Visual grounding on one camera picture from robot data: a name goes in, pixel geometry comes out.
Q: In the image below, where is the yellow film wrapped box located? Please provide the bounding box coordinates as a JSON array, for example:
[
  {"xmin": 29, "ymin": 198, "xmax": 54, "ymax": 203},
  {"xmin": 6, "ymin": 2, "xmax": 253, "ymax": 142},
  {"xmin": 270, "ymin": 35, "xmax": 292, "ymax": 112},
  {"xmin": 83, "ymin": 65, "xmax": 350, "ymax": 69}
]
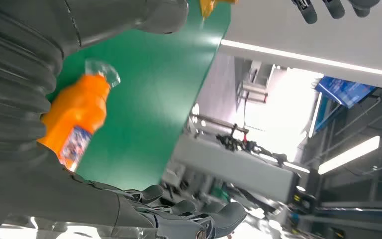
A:
[{"xmin": 199, "ymin": 0, "xmax": 238, "ymax": 20}]

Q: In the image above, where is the blue sign board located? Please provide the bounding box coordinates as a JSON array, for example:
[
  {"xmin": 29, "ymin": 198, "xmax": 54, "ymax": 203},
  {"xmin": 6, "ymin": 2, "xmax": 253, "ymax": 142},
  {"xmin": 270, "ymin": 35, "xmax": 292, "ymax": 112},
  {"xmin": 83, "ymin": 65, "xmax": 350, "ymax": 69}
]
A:
[{"xmin": 315, "ymin": 76, "xmax": 376, "ymax": 109}]

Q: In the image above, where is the white wall light strip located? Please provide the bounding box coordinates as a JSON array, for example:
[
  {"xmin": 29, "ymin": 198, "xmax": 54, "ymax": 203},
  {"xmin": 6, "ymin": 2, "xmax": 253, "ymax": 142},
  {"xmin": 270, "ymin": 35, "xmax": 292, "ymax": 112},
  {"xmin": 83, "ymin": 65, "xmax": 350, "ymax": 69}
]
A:
[{"xmin": 220, "ymin": 39, "xmax": 382, "ymax": 80}]

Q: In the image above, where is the black jointed machine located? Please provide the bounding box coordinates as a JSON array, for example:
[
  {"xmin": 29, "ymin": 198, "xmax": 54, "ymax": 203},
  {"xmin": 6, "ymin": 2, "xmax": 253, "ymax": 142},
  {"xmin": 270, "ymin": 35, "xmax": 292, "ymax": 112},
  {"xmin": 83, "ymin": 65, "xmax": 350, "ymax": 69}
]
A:
[{"xmin": 216, "ymin": 123, "xmax": 289, "ymax": 166}]

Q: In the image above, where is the white ceiling light bar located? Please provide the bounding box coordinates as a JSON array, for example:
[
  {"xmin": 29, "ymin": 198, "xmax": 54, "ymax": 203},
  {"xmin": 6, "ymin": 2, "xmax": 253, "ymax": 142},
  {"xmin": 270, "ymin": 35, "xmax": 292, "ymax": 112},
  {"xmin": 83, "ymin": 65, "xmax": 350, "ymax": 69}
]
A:
[{"xmin": 317, "ymin": 135, "xmax": 381, "ymax": 175}]

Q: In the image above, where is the grey partition beam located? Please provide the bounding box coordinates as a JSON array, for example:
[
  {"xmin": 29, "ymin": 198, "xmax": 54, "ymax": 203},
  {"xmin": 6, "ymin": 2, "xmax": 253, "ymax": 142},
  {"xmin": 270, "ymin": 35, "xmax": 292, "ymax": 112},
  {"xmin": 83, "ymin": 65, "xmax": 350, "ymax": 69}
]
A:
[{"xmin": 174, "ymin": 135, "xmax": 300, "ymax": 204}]

